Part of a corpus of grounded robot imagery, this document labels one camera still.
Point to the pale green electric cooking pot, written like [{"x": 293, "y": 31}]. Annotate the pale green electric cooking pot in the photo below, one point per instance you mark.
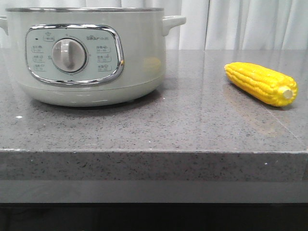
[{"x": 84, "y": 57}]

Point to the white pleated curtain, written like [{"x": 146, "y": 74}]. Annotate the white pleated curtain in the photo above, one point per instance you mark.
[{"x": 215, "y": 24}]

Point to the yellow corn cob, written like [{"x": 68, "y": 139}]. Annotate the yellow corn cob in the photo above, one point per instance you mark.
[{"x": 269, "y": 86}]

